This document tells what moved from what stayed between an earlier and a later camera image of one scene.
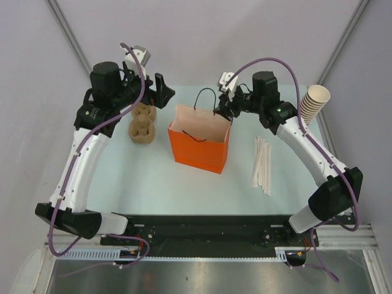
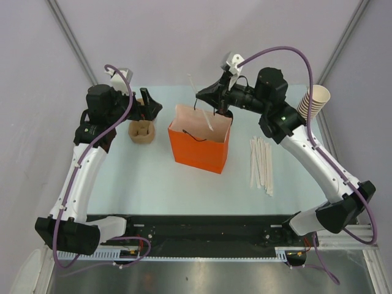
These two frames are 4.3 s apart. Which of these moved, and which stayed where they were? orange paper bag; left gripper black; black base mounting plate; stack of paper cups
Moved: left gripper black
Stayed: black base mounting plate; orange paper bag; stack of paper cups
